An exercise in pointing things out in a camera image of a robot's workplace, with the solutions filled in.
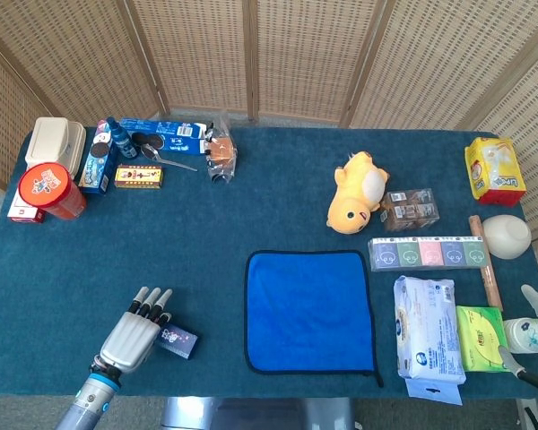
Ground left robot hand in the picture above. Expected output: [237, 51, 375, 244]
[96, 286, 175, 375]

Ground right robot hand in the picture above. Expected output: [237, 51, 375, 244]
[497, 284, 538, 398]

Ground blue glasses case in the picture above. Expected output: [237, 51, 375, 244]
[154, 322, 200, 361]

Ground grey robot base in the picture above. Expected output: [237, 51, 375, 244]
[161, 396, 356, 430]

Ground white floral cup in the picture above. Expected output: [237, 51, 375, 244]
[503, 316, 538, 355]

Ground wooden rolling pin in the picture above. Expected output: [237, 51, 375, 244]
[468, 215, 505, 312]

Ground green tissue pack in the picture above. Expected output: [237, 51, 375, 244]
[455, 305, 512, 374]

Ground beige bowl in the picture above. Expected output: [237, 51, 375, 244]
[482, 214, 533, 261]

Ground white wet wipes pack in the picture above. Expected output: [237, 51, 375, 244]
[393, 275, 467, 385]

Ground multicolour tissue pack row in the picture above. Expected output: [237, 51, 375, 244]
[368, 236, 492, 273]

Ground yellow red snack bag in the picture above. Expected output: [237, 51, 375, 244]
[464, 136, 527, 209]

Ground white hang tab card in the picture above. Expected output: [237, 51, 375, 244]
[404, 377, 464, 407]

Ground clear box brown snacks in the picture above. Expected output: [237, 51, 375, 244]
[379, 187, 442, 233]

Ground small yellow red box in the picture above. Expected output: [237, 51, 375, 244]
[113, 164, 164, 190]

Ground red white flat box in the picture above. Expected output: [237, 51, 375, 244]
[6, 196, 47, 224]

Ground short blue Oreo box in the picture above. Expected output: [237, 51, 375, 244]
[78, 119, 120, 195]

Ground orange red snack can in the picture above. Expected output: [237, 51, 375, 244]
[17, 161, 88, 221]

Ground teal tablecloth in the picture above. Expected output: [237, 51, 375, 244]
[0, 126, 538, 400]

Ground blue microfiber cloth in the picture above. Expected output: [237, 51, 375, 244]
[244, 249, 385, 389]

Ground metal spoon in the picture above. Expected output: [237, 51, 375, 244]
[141, 142, 199, 173]

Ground blue spray bottle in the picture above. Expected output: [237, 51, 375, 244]
[105, 116, 139, 160]

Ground long blue Oreo box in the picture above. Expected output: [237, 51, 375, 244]
[118, 117, 213, 157]

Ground yellow plush toy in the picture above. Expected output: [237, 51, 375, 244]
[325, 150, 391, 235]

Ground bread in clear bag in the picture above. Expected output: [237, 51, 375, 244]
[204, 111, 239, 185]

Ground beige lunch box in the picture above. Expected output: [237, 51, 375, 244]
[24, 116, 87, 180]

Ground wicker folding screen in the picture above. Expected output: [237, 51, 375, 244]
[0, 0, 538, 292]

